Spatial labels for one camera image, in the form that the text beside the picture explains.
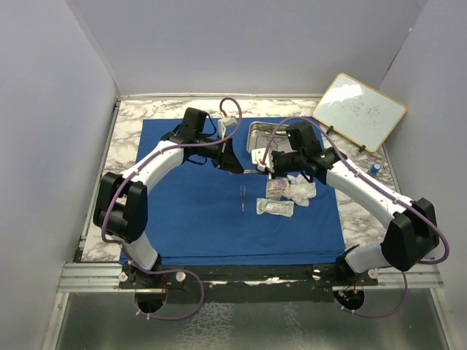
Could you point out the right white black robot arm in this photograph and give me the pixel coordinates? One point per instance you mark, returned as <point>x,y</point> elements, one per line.
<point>412,236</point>

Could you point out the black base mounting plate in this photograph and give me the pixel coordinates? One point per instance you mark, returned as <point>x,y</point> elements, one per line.
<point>241,283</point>

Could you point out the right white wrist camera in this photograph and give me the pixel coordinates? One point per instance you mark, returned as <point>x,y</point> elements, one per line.
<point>261,159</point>

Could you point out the silver metal tweezers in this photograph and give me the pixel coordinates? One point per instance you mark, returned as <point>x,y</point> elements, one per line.
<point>242,197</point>

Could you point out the clear green suture packet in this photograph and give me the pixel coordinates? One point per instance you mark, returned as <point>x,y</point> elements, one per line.
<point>279,208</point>

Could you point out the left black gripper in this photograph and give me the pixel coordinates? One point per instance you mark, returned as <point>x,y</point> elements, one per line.
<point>226,158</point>

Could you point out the purple patterned packet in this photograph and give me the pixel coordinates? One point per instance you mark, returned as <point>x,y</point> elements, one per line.
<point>276,188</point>

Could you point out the white gauze pieces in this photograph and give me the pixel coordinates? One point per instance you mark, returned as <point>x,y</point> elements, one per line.
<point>299,190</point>

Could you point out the stainless steel instrument tray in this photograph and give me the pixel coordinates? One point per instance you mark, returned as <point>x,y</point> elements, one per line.
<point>259,134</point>

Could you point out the blue surgical drape cloth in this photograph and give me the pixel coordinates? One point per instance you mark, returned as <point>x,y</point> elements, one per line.
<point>195,218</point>

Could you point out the small whiteboard with wooden frame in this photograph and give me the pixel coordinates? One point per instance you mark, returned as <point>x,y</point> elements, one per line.
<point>361,114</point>

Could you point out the small blue cap bottle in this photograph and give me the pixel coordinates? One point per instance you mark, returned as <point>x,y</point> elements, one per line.
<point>374,170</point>

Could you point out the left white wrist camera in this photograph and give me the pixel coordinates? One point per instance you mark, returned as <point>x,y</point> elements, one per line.
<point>224,124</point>

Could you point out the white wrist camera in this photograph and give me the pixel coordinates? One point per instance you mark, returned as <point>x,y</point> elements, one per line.
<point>261,159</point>
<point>224,124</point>

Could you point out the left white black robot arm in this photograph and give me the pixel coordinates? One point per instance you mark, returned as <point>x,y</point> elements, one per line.
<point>121,210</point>

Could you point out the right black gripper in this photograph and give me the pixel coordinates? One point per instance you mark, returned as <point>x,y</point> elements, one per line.
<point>276,172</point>

